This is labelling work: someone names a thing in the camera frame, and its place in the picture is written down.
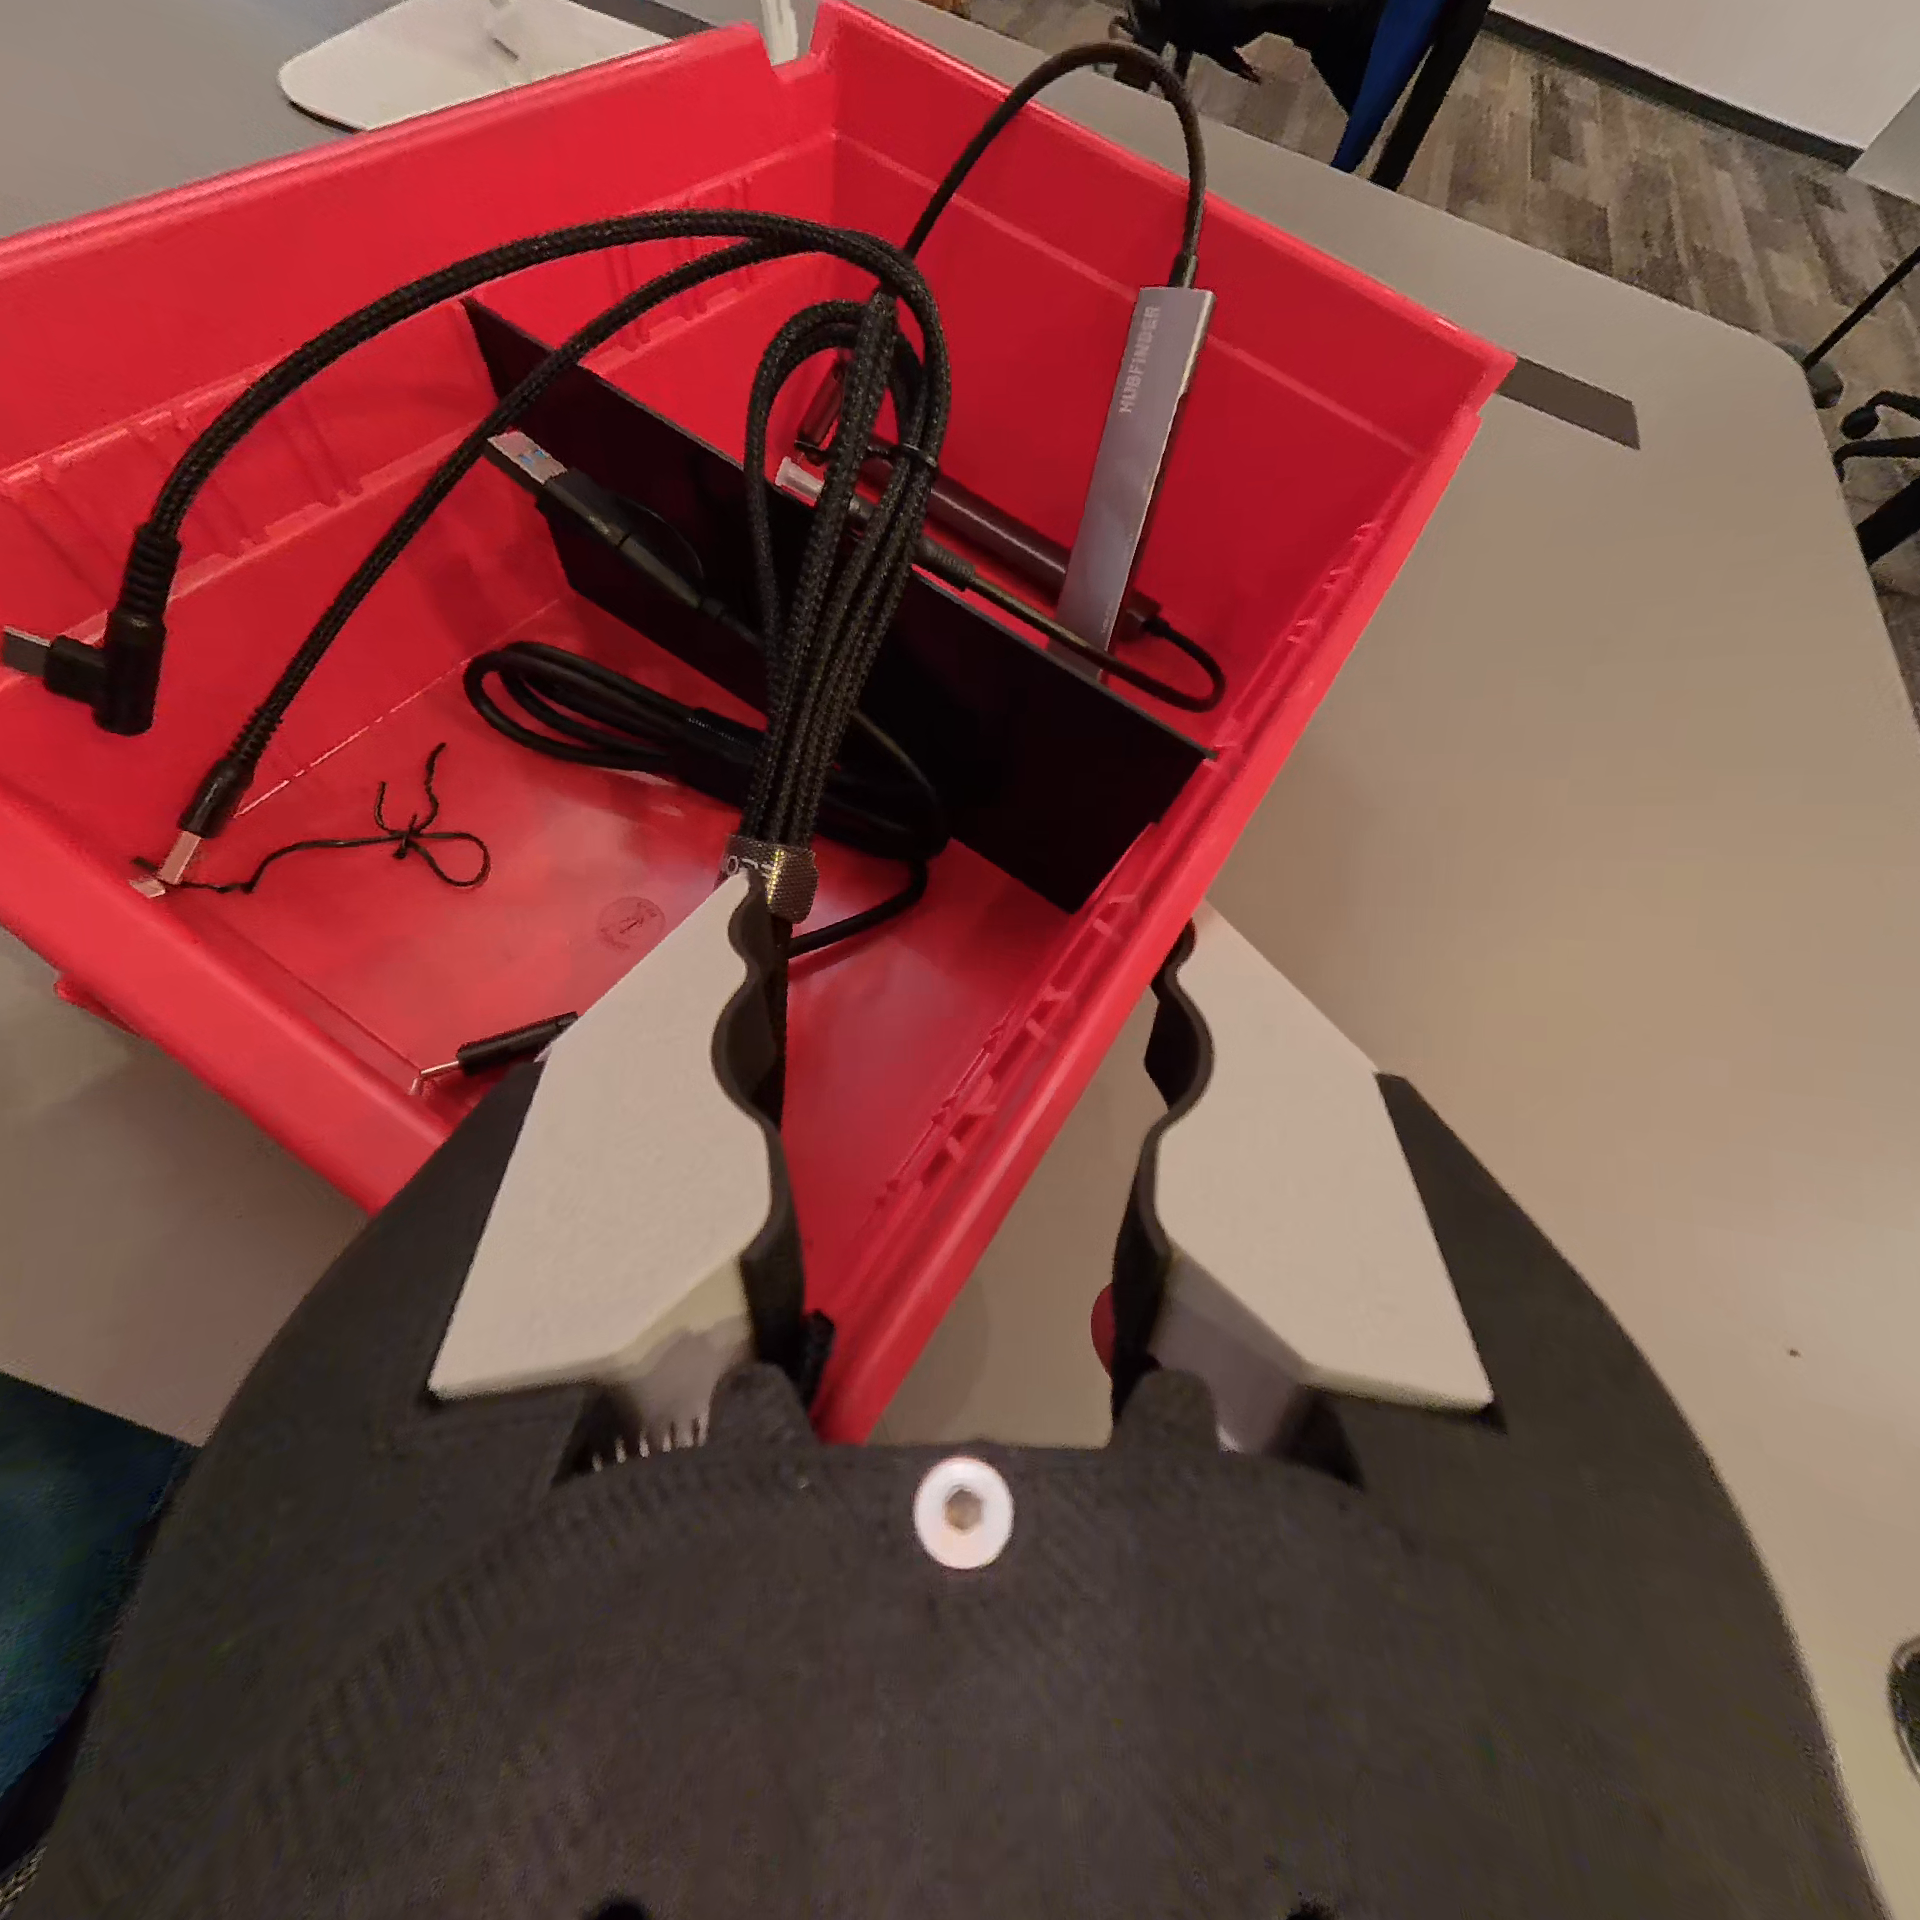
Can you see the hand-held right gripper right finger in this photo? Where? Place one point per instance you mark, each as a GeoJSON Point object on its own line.
{"type": "Point", "coordinates": [1320, 1214]}

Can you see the black bin divider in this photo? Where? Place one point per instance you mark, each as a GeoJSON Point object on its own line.
{"type": "Point", "coordinates": [1020, 750]}

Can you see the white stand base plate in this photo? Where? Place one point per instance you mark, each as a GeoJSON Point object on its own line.
{"type": "Point", "coordinates": [452, 68]}

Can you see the grey lettered USB hub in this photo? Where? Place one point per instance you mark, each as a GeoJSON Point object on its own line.
{"type": "Point", "coordinates": [1133, 464]}

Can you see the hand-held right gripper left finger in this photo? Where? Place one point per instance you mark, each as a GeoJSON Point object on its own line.
{"type": "Point", "coordinates": [630, 1172]}

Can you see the red plastic bin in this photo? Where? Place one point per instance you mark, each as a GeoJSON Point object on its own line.
{"type": "Point", "coordinates": [1050, 226]}

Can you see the black thread loop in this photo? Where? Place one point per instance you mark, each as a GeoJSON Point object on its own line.
{"type": "Point", "coordinates": [404, 850]}

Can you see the dark plain USB hub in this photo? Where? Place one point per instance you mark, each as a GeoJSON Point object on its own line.
{"type": "Point", "coordinates": [1020, 548]}

